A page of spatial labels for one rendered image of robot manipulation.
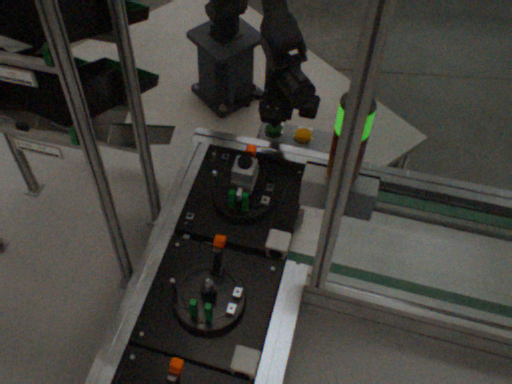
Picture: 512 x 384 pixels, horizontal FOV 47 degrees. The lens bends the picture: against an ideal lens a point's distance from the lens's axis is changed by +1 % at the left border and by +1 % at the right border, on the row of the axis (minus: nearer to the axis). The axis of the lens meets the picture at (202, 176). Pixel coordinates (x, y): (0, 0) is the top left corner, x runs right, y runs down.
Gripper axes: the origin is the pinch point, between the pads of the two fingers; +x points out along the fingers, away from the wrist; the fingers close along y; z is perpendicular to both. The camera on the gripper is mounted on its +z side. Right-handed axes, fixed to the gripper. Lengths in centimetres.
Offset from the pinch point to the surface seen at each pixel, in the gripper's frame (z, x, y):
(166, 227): 32.5, 5.8, -15.8
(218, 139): 5.1, 6.0, -12.4
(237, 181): 23.8, -3.8, -2.6
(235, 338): 52, 5, 5
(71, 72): 43, -45, -21
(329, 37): -162, 100, -4
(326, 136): -1.9, 5.6, 12.1
